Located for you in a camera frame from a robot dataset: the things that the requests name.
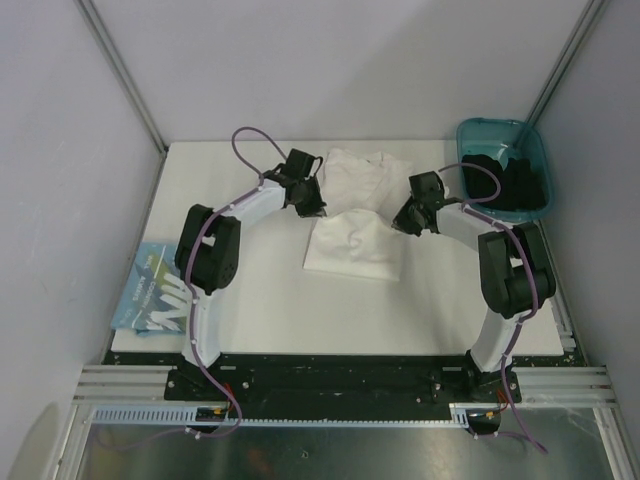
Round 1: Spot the grey slotted cable duct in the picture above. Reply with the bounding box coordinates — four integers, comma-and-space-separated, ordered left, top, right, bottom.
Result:
89, 403, 471, 429

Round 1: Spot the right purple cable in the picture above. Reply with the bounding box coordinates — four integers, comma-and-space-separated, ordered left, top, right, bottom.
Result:
437, 164, 549, 455

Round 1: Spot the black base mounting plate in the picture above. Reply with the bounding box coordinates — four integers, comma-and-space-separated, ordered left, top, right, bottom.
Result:
165, 354, 522, 403

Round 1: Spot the blue printed t shirt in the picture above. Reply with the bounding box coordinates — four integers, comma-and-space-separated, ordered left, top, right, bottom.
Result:
111, 242, 189, 337

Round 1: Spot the purple cable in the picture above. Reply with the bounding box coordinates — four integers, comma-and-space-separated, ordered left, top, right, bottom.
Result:
437, 164, 549, 455
182, 126, 291, 441

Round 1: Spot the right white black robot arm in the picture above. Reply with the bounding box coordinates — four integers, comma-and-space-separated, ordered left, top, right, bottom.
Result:
393, 171, 556, 401

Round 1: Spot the teal plastic bin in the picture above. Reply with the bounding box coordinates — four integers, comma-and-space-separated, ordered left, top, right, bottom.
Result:
456, 118, 554, 223

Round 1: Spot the black t shirt in bin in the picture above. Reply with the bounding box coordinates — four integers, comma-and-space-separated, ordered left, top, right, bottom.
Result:
462, 154, 547, 211

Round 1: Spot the white t shirt flower print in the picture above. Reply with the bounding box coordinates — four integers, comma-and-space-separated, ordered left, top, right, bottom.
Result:
303, 148, 413, 282

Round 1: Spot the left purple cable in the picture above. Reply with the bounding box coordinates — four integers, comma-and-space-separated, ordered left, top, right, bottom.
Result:
182, 126, 291, 441

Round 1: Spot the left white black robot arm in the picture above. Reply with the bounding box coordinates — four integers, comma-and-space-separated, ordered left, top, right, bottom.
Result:
174, 149, 326, 400

